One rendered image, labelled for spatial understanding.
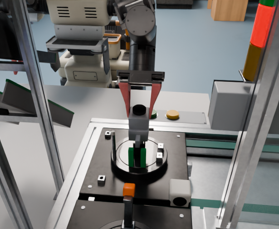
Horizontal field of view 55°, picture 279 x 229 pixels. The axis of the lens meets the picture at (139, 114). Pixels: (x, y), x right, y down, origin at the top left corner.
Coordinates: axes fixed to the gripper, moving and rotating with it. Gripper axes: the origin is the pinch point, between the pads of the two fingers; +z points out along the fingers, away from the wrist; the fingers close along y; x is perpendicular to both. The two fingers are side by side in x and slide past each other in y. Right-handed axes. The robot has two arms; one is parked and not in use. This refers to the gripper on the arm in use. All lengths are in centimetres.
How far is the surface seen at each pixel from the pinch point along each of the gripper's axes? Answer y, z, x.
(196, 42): 64, -122, 378
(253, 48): 16.3, -9.6, -21.8
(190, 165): 12.7, 11.8, 7.4
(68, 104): -32, -3, 49
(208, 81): 65, -44, 263
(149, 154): 2.5, 9.6, 6.4
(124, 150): -3.6, 9.0, 7.4
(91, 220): -7.8, 21.1, -6.9
